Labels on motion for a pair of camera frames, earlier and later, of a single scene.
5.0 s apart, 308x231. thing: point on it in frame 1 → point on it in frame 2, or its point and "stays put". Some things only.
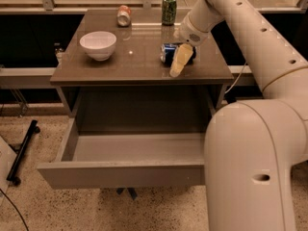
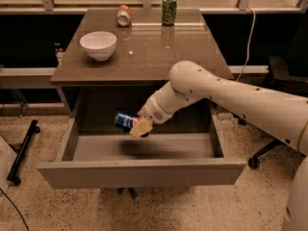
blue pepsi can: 169,51 → 123,120
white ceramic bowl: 98,45 stays put
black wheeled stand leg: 12,175 stays put
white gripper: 189,33 → 151,110
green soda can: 168,10 stays put
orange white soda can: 124,15 stays put
